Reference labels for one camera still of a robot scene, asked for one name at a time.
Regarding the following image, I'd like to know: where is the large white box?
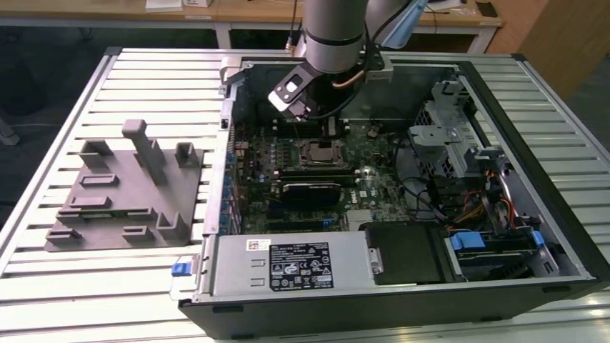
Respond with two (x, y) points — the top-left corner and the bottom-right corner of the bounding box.
(144, 0), (183, 14)

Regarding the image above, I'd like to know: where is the black plastic cover box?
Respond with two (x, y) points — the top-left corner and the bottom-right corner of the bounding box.
(358, 221), (456, 287)

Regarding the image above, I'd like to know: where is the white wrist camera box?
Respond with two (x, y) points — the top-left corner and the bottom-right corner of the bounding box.
(265, 63), (319, 121)

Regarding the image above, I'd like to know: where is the wooden desk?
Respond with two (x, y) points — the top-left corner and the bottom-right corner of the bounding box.
(36, 0), (507, 54)

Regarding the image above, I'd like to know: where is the grey power supply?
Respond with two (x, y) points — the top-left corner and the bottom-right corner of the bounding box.
(208, 234), (371, 299)

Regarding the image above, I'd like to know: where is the grey parts rack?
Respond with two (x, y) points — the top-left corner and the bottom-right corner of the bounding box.
(43, 119), (207, 253)

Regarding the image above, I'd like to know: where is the silver metal drive cage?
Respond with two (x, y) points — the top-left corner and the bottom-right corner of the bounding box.
(407, 80), (484, 179)

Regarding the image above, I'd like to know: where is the silver chipset heatsink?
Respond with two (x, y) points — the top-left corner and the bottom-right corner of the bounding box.
(346, 209), (376, 224)

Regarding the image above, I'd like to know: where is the orange yellow wire bundle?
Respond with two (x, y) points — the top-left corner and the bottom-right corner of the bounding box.
(444, 169), (520, 233)

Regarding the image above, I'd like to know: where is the green motherboard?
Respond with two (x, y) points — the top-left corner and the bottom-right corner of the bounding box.
(227, 119), (418, 235)

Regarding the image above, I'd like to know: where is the graphics card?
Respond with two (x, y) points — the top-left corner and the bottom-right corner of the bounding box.
(279, 182), (343, 209)

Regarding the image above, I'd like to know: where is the black expansion slot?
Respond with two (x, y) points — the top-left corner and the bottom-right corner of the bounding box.
(265, 220), (331, 232)

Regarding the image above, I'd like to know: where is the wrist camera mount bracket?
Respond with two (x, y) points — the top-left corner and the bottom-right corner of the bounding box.
(364, 46), (395, 84)

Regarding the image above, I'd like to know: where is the hard disk in blue carrier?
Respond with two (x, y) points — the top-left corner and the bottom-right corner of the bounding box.
(446, 230), (547, 283)

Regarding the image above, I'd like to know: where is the black power supply label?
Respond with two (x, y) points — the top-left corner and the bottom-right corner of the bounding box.
(268, 242), (334, 291)

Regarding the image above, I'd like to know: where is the CPU socket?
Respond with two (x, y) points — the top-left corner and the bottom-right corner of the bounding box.
(298, 138), (348, 169)

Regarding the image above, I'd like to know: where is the metal socket cover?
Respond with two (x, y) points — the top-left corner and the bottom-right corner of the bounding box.
(299, 139), (344, 168)

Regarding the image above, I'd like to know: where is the grey stand leg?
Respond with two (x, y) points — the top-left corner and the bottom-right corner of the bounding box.
(0, 113), (21, 146)

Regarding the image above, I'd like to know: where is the silver CPU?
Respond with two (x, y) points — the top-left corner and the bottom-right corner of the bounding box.
(307, 146), (338, 164)

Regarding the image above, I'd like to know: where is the wooden cabinet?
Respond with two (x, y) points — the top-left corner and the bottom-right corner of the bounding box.
(486, 0), (610, 99)

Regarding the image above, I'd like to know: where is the green RAM stick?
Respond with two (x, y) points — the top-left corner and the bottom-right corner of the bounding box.
(75, 209), (131, 218)

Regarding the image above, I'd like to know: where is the black PC case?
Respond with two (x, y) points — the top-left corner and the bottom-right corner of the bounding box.
(176, 53), (610, 340)

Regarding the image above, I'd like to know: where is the grey case latch handle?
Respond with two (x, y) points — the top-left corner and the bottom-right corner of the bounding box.
(219, 56), (245, 96)

